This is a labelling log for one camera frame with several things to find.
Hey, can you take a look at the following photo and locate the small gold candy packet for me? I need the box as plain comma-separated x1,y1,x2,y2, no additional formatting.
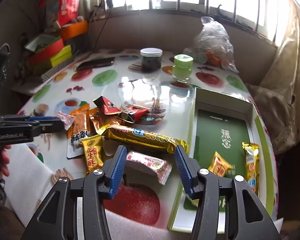
207,151,234,177

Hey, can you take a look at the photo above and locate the gold peanut candy packet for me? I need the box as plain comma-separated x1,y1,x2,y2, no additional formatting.
81,135,103,174

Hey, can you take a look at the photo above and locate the pink white snack packet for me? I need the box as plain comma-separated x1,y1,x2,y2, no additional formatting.
126,151,173,185

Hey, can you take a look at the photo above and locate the long gold snack bar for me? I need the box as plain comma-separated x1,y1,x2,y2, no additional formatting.
102,125,188,154
242,142,260,196

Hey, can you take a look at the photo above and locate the red black snack packet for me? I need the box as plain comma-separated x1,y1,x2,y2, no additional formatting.
93,96,121,115

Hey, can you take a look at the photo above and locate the small pink candy packet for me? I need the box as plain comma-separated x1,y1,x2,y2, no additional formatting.
57,111,76,130

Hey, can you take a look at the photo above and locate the person's left hand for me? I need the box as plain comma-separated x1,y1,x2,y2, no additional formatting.
0,145,11,180

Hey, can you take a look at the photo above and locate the white foam sheet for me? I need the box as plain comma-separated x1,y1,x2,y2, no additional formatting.
5,144,280,239

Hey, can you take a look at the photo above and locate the green white gift box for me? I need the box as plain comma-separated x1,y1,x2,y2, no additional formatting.
167,86,278,220

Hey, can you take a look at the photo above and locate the red woven box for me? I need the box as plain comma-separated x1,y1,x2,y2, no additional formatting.
24,34,64,67

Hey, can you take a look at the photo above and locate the yellow green box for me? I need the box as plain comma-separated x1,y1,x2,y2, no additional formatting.
33,44,73,74

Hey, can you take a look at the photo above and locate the black smartphone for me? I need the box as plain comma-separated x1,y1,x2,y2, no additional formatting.
76,57,115,72

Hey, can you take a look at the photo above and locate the orange box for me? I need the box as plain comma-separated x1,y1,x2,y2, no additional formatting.
57,21,88,41

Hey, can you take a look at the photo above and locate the green glass jar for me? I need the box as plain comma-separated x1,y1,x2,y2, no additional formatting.
172,54,193,83

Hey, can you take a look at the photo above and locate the beige patterned curtain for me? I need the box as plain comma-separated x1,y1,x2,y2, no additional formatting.
248,21,300,154

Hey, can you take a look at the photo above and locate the red snack bag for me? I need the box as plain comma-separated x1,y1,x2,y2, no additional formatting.
39,0,84,28

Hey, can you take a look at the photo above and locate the dark jar white lid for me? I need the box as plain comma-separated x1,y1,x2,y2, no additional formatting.
140,48,163,73

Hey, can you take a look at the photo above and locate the clear plastic bag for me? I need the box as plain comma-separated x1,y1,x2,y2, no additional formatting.
184,16,238,73

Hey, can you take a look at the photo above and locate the black cable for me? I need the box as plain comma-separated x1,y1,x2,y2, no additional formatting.
92,7,113,52

